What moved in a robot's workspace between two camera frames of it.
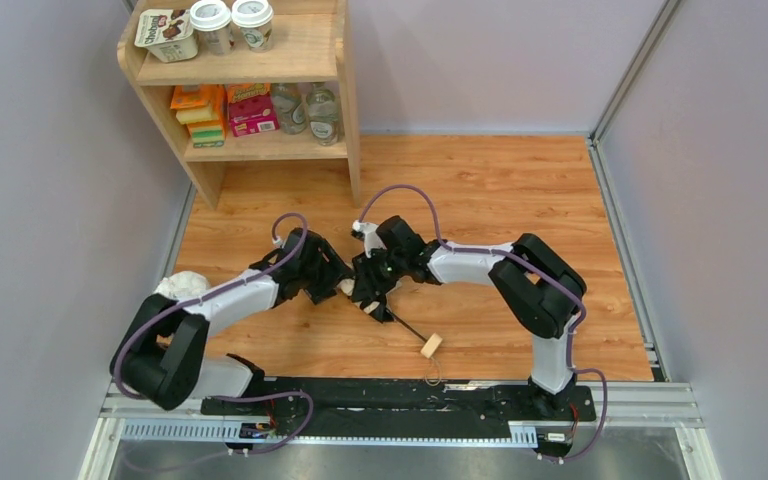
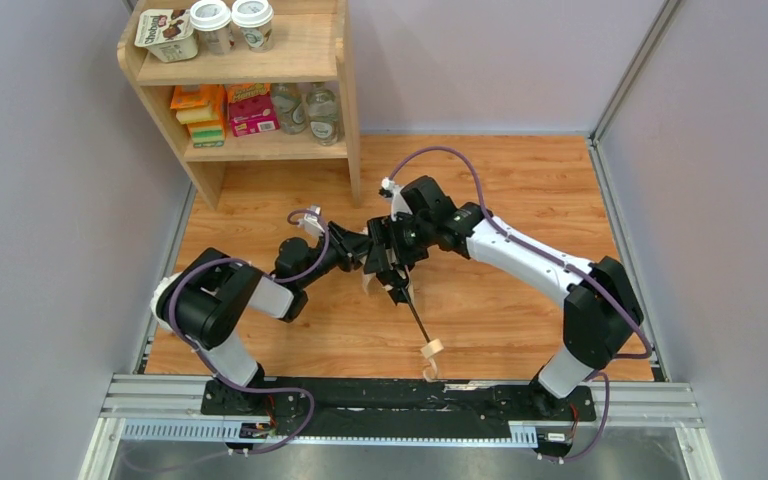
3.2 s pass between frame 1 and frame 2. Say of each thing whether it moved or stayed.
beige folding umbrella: moved
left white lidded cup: stayed
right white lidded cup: stayed
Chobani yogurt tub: stayed
